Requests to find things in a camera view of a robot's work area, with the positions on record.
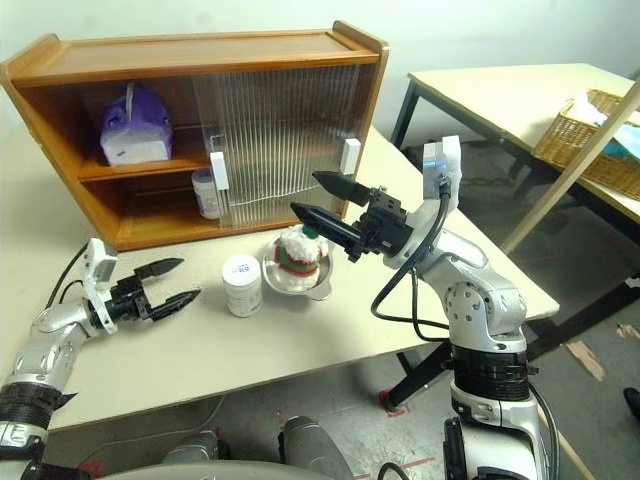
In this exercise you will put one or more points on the purple tissue pack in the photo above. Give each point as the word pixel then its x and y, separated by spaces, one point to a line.
pixel 135 135

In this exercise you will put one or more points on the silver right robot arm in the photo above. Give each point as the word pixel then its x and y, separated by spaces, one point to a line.
pixel 480 295

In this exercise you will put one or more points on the light blue cloth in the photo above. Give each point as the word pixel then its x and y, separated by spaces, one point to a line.
pixel 622 142

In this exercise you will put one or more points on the beige side table black legs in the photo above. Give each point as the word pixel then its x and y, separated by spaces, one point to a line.
pixel 500 95

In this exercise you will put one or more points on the wicker basket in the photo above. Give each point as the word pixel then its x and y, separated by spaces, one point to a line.
pixel 565 140

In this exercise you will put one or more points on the white plastic bottle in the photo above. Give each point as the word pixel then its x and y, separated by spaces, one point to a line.
pixel 242 290

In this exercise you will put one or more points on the black shoe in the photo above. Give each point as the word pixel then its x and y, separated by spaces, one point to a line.
pixel 633 402

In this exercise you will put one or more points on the grey rounded robot knee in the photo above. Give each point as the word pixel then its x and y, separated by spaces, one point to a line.
pixel 310 445

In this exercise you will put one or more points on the white cloth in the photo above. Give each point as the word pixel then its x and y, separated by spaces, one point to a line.
pixel 587 107

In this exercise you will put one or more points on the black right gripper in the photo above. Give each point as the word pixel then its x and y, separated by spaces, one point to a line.
pixel 385 225

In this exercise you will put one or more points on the white knitted plush toy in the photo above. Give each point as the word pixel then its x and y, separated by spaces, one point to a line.
pixel 300 260

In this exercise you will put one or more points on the wooden cabinet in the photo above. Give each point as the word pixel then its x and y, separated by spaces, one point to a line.
pixel 200 50

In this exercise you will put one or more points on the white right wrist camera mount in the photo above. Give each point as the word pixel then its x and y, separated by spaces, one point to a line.
pixel 452 155

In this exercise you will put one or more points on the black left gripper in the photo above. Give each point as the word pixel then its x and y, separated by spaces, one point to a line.
pixel 127 300

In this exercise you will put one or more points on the grey robot torso rim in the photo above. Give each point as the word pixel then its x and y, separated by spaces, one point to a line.
pixel 210 474

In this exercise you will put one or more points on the brown cardboard scrap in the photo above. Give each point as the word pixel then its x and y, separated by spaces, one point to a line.
pixel 587 360

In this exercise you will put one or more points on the wooden pole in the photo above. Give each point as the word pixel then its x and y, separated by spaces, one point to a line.
pixel 575 457
pixel 570 172

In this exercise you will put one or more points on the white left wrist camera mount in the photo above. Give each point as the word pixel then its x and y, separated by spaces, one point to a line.
pixel 100 270

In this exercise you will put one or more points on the ribbed clear sliding door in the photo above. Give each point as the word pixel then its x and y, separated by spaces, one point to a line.
pixel 320 125
pixel 240 150

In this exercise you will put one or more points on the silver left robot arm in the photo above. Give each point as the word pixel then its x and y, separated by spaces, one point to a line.
pixel 45 345

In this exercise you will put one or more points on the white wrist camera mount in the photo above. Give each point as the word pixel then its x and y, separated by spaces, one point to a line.
pixel 452 155
pixel 100 270

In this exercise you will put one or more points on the white jar purple label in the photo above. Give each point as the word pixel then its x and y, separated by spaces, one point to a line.
pixel 202 192

